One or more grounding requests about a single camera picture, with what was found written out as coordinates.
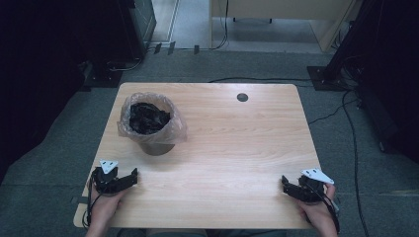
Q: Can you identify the hanging black cable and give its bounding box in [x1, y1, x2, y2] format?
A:
[210, 0, 230, 51]

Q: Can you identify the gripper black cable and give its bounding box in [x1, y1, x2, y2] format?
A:
[309, 184, 342, 235]
[82, 168, 100, 229]

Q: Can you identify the dark equipment cabinet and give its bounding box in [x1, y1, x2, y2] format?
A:
[116, 0, 158, 61]

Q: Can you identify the person's right hand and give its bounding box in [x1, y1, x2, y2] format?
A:
[295, 183, 339, 233]

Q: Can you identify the light wooden cabinet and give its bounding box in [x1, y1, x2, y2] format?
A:
[209, 0, 361, 54]

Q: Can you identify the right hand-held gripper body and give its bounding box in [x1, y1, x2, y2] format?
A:
[289, 167, 336, 204]

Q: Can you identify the black metal stand base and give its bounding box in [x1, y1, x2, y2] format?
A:
[305, 64, 352, 92]
[80, 60, 125, 90]

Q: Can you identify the brown trash bin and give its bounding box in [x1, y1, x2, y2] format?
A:
[139, 140, 176, 157]

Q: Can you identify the thin black floor cable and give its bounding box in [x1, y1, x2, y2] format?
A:
[307, 98, 360, 126]

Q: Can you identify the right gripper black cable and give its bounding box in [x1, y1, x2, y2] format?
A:
[309, 184, 342, 235]

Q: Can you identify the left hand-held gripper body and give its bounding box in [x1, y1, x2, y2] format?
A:
[90, 159, 132, 196]

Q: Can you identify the person's left hand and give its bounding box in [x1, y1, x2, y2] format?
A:
[86, 186, 127, 233]

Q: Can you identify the bin with plastic bag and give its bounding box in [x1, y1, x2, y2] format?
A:
[116, 92, 189, 146]

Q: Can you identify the black crumpled plastic bag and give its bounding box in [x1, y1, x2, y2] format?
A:
[128, 102, 172, 135]

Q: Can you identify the long black floor cable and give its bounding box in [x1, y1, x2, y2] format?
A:
[341, 89, 372, 237]

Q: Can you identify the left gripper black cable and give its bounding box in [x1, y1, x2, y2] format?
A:
[82, 168, 100, 229]

